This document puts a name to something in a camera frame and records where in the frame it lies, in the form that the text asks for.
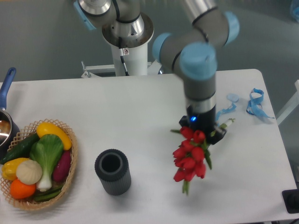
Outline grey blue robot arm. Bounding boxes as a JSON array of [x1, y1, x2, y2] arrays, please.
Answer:
[[74, 0, 240, 145]]

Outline black device at edge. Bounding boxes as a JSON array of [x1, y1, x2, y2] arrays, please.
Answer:
[[282, 189, 299, 214]]

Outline yellow bell pepper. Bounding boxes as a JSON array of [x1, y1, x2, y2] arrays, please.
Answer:
[[1, 158, 29, 181]]

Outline woven wicker basket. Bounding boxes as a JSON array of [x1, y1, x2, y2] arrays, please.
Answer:
[[0, 119, 78, 210]]

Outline orange fruit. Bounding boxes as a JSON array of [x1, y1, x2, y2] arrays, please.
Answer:
[[9, 179, 36, 199]]

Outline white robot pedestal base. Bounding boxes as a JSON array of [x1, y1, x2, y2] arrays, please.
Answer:
[[81, 44, 164, 78]]

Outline light blue tape roll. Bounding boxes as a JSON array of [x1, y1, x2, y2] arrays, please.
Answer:
[[227, 93, 239, 103]]

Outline red tulip bouquet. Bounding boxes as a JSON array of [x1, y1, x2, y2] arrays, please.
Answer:
[[170, 118, 236, 196]]

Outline white frame at right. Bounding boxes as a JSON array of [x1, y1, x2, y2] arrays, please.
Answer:
[[276, 80, 299, 126]]

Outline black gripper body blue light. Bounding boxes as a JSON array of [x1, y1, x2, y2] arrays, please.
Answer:
[[179, 105, 227, 144]]

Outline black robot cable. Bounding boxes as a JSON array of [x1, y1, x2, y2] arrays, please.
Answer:
[[118, 36, 130, 77]]

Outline blue handled saucepan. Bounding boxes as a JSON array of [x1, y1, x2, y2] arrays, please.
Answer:
[[0, 67, 20, 159]]

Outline blue crumpled ribbon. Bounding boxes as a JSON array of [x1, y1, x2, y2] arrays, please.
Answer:
[[246, 88, 275, 119]]

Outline dark grey ribbed vase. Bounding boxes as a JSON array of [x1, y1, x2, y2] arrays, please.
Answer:
[[94, 149, 132, 196]]

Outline green bean pods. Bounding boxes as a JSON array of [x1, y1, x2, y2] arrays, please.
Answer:
[[33, 185, 63, 203]]

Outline green bok choy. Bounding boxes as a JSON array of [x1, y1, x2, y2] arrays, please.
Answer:
[[29, 134, 64, 192]]

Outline dark green cucumber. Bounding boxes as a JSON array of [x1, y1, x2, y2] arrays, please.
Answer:
[[0, 133, 39, 165]]

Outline blue ribbon strip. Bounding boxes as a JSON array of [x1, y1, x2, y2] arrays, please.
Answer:
[[215, 103, 236, 121]]

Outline purple sweet potato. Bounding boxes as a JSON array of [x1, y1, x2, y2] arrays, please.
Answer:
[[52, 151, 71, 182]]

